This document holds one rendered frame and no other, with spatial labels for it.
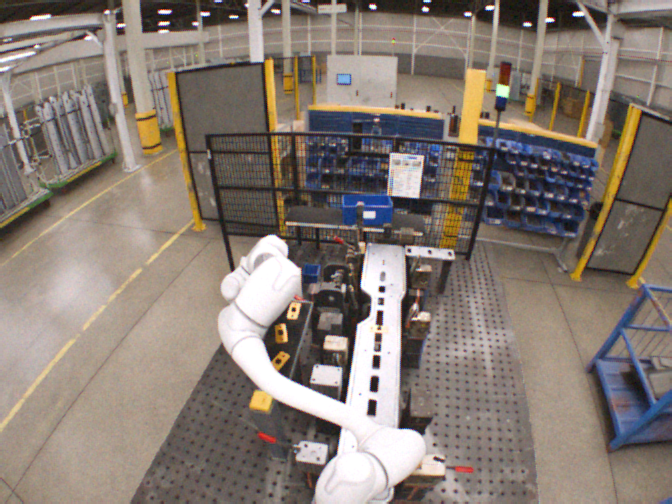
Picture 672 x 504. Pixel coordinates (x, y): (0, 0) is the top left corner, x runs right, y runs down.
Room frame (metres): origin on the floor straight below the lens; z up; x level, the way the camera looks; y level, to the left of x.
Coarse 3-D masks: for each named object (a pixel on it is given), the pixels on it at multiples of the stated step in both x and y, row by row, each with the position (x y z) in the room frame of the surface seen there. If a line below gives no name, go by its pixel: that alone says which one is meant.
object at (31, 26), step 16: (64, 16) 5.23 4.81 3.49; (80, 16) 5.63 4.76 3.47; (96, 16) 6.02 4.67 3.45; (0, 32) 3.96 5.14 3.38; (16, 32) 4.25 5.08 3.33; (32, 32) 4.56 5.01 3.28; (80, 32) 6.43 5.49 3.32; (32, 48) 5.98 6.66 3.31; (48, 48) 6.67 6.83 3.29; (16, 64) 7.20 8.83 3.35
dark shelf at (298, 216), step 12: (288, 216) 1.85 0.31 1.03; (300, 216) 1.85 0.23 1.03; (312, 216) 1.85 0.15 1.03; (324, 216) 1.85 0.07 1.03; (336, 216) 1.85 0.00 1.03; (396, 216) 1.86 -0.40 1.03; (408, 216) 1.86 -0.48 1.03; (420, 216) 1.86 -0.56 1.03; (336, 228) 1.74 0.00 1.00; (348, 228) 1.73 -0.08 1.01; (372, 228) 1.71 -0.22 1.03; (396, 228) 1.70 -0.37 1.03; (420, 228) 1.70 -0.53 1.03
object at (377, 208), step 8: (344, 200) 1.90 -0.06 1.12; (352, 200) 1.90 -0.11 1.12; (360, 200) 1.90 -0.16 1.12; (368, 200) 1.90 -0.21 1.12; (376, 200) 1.90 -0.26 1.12; (384, 200) 1.90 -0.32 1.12; (344, 208) 1.74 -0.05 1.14; (352, 208) 1.74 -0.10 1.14; (368, 208) 1.74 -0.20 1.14; (376, 208) 1.74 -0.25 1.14; (384, 208) 1.74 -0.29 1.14; (392, 208) 1.75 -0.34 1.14; (344, 216) 1.74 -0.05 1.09; (352, 216) 1.74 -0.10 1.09; (368, 216) 1.74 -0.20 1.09; (376, 216) 1.74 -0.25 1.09; (384, 216) 1.74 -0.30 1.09; (344, 224) 1.74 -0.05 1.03; (352, 224) 1.74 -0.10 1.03; (368, 224) 1.74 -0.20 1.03; (376, 224) 1.74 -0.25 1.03
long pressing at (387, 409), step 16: (368, 256) 1.45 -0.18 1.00; (384, 256) 1.45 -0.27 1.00; (400, 256) 1.45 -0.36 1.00; (368, 272) 1.30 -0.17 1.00; (400, 272) 1.30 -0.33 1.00; (368, 288) 1.18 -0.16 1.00; (400, 288) 1.18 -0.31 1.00; (384, 304) 1.07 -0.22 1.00; (400, 304) 1.07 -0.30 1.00; (368, 320) 0.96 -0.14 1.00; (384, 320) 0.96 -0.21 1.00; (400, 320) 0.97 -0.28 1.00; (368, 336) 0.88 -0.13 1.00; (384, 336) 0.87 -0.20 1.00; (400, 336) 0.88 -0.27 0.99; (368, 352) 0.79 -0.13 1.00; (384, 352) 0.79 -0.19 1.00; (352, 368) 0.71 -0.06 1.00; (368, 368) 0.71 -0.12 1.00; (384, 368) 0.71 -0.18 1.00; (352, 384) 0.64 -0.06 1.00; (368, 384) 0.64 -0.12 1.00; (384, 384) 0.64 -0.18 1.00; (352, 400) 0.57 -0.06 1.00; (368, 400) 0.57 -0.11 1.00; (384, 400) 0.57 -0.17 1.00; (384, 416) 0.51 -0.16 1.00; (352, 448) 0.39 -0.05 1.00; (384, 496) 0.23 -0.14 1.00
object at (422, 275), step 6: (420, 270) 1.27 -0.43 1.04; (426, 270) 1.26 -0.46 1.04; (414, 276) 1.27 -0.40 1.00; (420, 276) 1.26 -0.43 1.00; (426, 276) 1.26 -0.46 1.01; (414, 282) 1.27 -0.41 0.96; (420, 282) 1.26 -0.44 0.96; (426, 282) 1.26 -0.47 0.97; (414, 288) 1.27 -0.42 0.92; (420, 288) 1.26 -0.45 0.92; (426, 288) 1.25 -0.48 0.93; (426, 294) 1.27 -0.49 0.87; (420, 312) 1.26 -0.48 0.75
